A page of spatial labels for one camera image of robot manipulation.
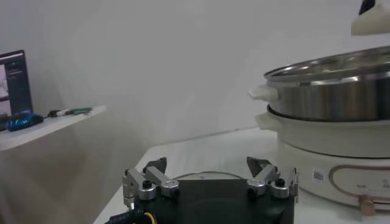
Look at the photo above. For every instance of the white steamed baozi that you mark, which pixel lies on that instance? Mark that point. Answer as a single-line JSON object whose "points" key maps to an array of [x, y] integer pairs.
{"points": [[373, 22]]}

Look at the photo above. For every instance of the stainless steel steamer basket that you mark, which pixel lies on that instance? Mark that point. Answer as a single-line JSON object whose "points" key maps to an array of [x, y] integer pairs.
{"points": [[329, 97]]}

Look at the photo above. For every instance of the white side table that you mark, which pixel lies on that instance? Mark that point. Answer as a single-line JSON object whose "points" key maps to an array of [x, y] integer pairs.
{"points": [[55, 128]]}

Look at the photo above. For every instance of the round glass pot lid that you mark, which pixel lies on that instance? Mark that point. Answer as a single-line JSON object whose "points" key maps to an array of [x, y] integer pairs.
{"points": [[210, 173]]}

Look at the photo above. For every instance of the white electric cooker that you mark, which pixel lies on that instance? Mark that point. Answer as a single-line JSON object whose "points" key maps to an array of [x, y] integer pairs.
{"points": [[320, 137]]}

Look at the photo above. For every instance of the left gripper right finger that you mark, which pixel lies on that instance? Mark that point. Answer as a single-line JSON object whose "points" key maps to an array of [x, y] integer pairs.
{"points": [[265, 179]]}

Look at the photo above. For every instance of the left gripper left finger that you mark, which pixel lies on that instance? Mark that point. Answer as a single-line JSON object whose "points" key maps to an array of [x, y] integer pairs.
{"points": [[158, 179]]}

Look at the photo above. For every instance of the laptop screen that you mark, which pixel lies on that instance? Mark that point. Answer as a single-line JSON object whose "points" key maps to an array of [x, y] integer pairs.
{"points": [[16, 85]]}

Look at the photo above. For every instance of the blue computer mouse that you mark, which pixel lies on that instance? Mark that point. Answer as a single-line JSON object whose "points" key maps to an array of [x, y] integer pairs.
{"points": [[22, 121]]}

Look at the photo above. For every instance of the green flat tool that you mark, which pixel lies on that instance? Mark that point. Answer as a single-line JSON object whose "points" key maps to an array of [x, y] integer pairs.
{"points": [[80, 110]]}

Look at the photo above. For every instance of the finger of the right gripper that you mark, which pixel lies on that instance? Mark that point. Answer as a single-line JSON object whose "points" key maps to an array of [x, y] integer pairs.
{"points": [[367, 5]]}

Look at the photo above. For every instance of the small white adapter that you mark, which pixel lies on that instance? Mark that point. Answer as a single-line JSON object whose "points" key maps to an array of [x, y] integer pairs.
{"points": [[62, 112]]}

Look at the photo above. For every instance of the small black device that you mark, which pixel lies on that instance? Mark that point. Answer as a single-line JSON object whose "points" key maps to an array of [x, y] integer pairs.
{"points": [[53, 114]]}

